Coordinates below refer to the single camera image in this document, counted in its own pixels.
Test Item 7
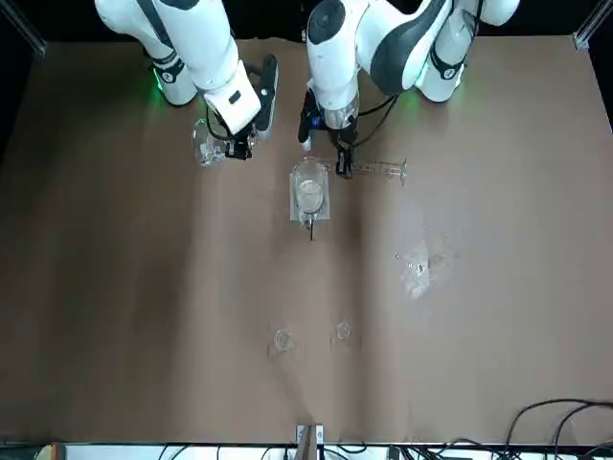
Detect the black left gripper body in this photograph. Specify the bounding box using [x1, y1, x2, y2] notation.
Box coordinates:
[329, 122, 361, 150]

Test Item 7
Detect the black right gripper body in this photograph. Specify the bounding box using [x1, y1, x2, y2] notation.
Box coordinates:
[237, 119, 262, 145]

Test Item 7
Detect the glass conical flask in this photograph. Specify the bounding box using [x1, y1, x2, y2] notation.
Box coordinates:
[191, 118, 227, 169]

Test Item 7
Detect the glass graduated cylinder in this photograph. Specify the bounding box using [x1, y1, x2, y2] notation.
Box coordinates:
[316, 156, 410, 187]

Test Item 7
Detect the large glass beaker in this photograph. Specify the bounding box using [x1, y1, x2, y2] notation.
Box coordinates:
[291, 154, 331, 218]

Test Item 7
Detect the small glass beaker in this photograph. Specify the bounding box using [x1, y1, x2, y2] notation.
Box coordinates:
[329, 321, 354, 352]
[266, 328, 294, 361]

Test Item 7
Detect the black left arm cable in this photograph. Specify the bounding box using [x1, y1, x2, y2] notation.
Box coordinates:
[353, 93, 402, 148]

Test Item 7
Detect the aluminium frame post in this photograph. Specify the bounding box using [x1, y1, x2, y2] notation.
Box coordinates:
[0, 0, 48, 59]
[573, 8, 613, 51]

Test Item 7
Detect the aluminium camera post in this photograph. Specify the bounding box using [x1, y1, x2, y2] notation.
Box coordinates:
[294, 423, 326, 460]

